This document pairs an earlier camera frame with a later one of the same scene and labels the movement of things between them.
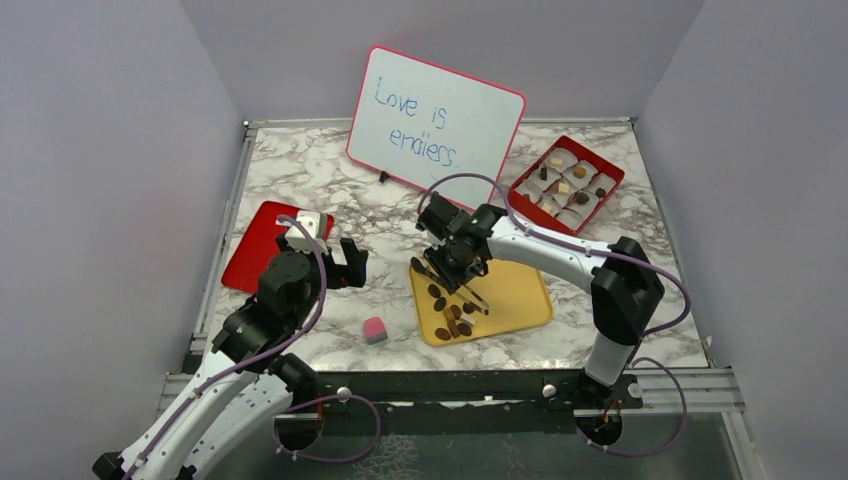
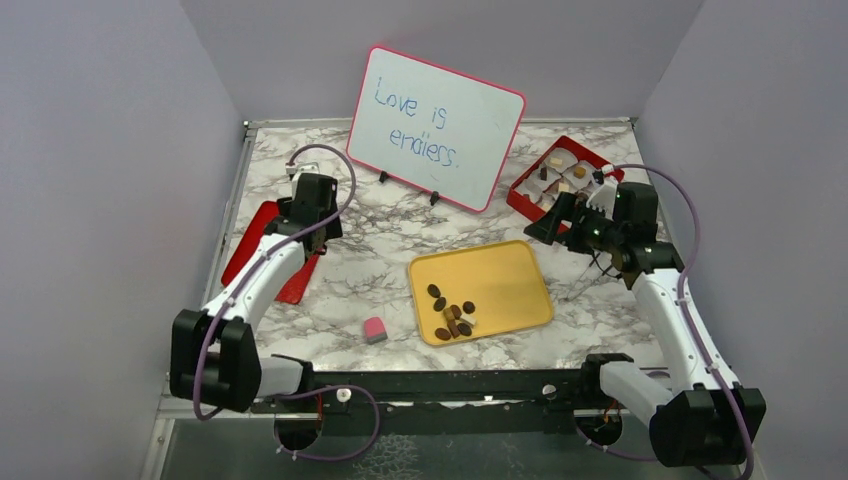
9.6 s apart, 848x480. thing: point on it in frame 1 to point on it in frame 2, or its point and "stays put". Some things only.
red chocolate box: x=566 y=187 stays put
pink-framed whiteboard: x=417 y=121 stays put
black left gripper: x=351 y=274 to x=285 y=205
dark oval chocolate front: x=442 y=333 stays put
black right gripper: x=450 y=278 to x=547 y=228
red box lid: x=243 y=269 stays put
